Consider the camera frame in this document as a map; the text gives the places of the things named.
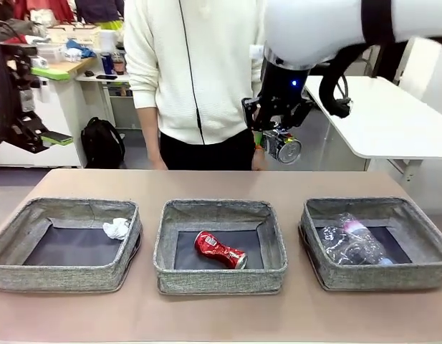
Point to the clear bottle with blue cap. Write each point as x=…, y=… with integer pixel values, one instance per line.
x=367, y=238

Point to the person in white sweater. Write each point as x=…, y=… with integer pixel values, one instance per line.
x=206, y=71

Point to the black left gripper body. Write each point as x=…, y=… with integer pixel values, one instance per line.
x=25, y=98

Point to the white plastic mesh basket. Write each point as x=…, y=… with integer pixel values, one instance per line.
x=54, y=53

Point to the white crate with wooden rim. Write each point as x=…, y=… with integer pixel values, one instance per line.
x=74, y=34

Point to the white tissue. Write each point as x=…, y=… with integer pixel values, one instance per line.
x=116, y=229

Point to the blue Pepsi can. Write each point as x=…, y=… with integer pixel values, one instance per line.
x=283, y=148

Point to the clear cup with dark drink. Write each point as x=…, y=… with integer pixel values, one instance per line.
x=118, y=64

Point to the black green-tipped right gripper finger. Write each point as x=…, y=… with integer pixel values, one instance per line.
x=297, y=114
x=253, y=111

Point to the light wooden table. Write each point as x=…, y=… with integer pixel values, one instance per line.
x=77, y=66

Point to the crushed red soda can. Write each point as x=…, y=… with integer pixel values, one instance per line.
x=213, y=247

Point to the clear plastic container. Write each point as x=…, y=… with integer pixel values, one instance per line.
x=330, y=243

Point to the person's right forearm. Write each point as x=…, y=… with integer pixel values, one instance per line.
x=149, y=132

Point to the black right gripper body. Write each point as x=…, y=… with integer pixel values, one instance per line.
x=283, y=89

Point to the blue cloth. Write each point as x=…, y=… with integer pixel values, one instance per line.
x=81, y=50

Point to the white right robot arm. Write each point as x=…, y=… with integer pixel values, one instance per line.
x=313, y=28

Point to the black green-tipped left gripper finger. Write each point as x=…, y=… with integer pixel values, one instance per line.
x=50, y=74
x=56, y=138

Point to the person's left hand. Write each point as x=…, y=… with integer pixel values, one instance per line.
x=260, y=163

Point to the dark blue bottle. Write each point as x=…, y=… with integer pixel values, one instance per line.
x=106, y=63

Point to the white table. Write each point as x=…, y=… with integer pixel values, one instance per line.
x=385, y=118

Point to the black computer mouse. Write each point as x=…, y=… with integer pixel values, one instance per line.
x=89, y=73

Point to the black smartphone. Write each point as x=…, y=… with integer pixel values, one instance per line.
x=106, y=76

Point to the person's right hand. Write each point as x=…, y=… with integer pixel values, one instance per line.
x=158, y=163

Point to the black backpack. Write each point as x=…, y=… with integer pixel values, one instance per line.
x=102, y=143

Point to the grey fabric basket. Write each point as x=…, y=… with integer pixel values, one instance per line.
x=378, y=277
x=63, y=277
x=220, y=281

